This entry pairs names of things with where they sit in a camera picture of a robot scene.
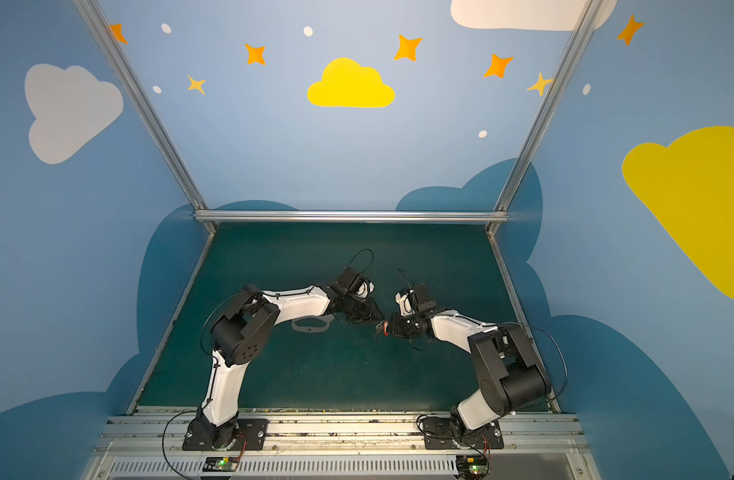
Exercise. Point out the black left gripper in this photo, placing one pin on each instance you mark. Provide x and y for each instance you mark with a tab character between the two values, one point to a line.
362	307

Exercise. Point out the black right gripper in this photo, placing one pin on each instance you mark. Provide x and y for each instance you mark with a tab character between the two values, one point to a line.
404	325

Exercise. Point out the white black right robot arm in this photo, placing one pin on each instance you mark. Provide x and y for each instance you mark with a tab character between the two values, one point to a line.
509	373

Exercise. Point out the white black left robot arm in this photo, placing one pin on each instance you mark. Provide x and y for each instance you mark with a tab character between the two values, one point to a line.
241	329

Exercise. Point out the right controller board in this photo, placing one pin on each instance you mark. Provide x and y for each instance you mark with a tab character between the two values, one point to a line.
471	467

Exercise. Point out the controller board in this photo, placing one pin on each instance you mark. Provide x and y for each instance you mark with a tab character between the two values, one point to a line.
220	465
471	467

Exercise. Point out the left controller board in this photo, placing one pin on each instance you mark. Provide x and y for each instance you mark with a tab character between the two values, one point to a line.
220	465

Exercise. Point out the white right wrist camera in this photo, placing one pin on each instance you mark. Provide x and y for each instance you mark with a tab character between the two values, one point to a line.
404	299

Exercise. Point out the aluminium back frame rail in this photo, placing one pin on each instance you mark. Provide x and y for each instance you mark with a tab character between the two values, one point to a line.
399	217

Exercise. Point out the aluminium left corner post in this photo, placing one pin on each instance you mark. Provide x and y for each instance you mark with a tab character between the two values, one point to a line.
96	22

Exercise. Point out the aluminium corner post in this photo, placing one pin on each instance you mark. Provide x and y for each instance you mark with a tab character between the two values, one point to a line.
96	22
563	74

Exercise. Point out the aluminium right corner post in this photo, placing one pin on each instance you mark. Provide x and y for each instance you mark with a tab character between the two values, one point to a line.
563	74

